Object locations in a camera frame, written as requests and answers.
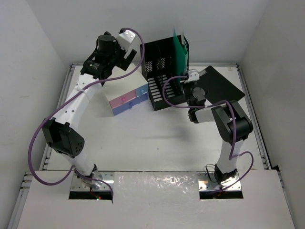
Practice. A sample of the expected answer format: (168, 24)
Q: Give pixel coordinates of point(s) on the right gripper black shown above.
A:
(189, 83)

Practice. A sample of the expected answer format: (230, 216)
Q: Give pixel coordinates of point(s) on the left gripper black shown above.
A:
(121, 51)

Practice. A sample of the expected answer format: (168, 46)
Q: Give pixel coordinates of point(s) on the black mesh file organizer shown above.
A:
(158, 65)

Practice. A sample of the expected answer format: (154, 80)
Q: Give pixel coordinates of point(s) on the light blue small drawer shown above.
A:
(142, 90)

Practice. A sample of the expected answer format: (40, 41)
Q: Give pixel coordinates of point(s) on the green folder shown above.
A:
(181, 54)

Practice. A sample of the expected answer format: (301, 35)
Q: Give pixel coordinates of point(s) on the pink small drawer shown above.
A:
(122, 99)

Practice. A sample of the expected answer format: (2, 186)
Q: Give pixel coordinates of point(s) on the white drawer box pastel drawers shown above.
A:
(113, 89)

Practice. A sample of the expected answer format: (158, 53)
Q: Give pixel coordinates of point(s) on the purple wide drawer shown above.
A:
(130, 104)

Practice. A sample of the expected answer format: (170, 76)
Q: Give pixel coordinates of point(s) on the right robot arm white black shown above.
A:
(233, 125)

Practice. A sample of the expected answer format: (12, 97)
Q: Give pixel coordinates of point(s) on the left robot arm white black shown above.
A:
(60, 129)

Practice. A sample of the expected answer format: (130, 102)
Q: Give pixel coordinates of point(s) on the black clipboard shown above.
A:
(217, 87)

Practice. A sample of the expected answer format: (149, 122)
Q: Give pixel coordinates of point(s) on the white front cover board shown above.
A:
(159, 200)

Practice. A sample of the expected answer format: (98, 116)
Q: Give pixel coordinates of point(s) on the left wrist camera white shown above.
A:
(125, 38)

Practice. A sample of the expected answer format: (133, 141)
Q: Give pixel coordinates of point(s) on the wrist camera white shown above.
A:
(125, 38)
(192, 75)

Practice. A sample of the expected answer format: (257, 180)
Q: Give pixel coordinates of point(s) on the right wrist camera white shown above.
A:
(192, 75)

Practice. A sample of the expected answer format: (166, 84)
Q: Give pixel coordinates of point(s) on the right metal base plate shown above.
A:
(206, 182)

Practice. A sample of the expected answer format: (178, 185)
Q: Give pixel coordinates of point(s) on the metal base plate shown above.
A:
(100, 179)
(206, 182)

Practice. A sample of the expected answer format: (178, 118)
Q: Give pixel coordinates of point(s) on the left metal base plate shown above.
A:
(100, 179)

